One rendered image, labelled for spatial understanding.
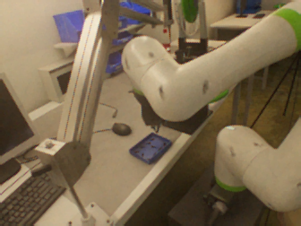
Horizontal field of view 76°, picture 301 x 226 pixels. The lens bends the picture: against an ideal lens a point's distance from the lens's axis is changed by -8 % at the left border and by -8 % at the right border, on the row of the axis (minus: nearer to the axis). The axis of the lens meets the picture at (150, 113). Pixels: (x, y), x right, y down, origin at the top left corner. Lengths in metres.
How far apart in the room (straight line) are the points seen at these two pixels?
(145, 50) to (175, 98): 0.13
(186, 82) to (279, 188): 0.33
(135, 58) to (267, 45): 0.29
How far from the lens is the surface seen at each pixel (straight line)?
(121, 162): 0.77
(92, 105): 0.50
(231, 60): 0.46
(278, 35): 0.54
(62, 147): 0.43
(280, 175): 0.56
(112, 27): 0.55
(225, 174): 0.68
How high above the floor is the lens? 1.43
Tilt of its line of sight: 31 degrees down
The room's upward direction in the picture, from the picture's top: 8 degrees counter-clockwise
